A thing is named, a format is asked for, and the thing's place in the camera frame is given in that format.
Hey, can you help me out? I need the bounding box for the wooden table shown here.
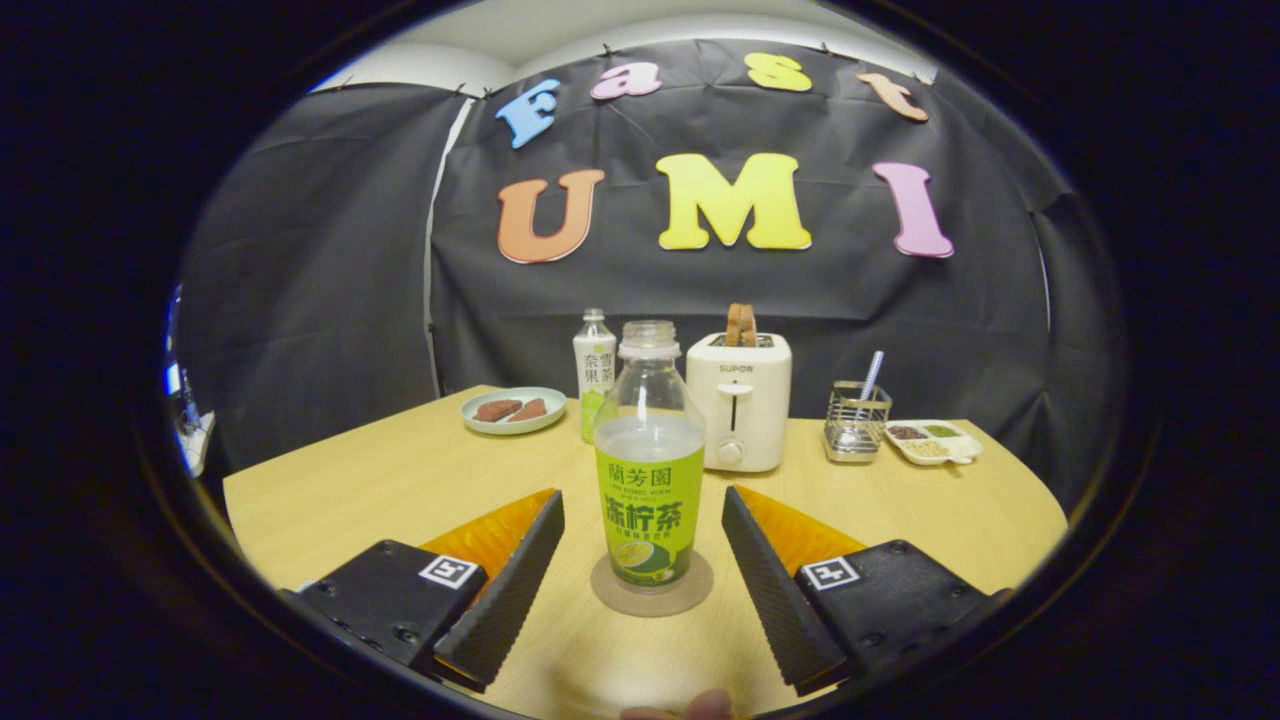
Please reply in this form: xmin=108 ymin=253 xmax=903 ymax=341
xmin=222 ymin=385 xmax=1069 ymax=720

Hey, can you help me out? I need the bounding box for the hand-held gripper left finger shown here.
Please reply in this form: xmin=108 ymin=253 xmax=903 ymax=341
xmin=283 ymin=487 xmax=567 ymax=693

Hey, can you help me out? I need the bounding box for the white divided dish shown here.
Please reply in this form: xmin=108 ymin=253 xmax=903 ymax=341
xmin=885 ymin=419 xmax=984 ymax=467

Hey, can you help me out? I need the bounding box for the green label juice bottle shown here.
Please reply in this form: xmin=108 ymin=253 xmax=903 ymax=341
xmin=593 ymin=320 xmax=707 ymax=594

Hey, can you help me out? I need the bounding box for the pale green plate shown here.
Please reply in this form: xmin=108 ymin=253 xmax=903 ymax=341
xmin=460 ymin=386 xmax=568 ymax=436

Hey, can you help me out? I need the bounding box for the metal wire utensil holder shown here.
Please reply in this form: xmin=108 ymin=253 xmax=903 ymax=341
xmin=823 ymin=380 xmax=893 ymax=464

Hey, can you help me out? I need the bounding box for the blue white equipment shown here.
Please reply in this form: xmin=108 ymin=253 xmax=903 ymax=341
xmin=163 ymin=285 xmax=216 ymax=479

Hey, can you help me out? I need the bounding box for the round brown coaster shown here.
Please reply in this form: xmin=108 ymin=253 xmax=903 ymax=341
xmin=590 ymin=550 xmax=715 ymax=618

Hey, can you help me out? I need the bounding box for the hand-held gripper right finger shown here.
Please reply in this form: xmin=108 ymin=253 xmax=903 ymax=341
xmin=721 ymin=485 xmax=1011 ymax=698

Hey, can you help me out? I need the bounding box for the slim white capped drink bottle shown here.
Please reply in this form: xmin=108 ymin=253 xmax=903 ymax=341
xmin=573 ymin=308 xmax=618 ymax=444

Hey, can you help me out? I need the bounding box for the white toaster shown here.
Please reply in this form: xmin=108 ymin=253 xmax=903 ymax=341
xmin=686 ymin=332 xmax=793 ymax=473

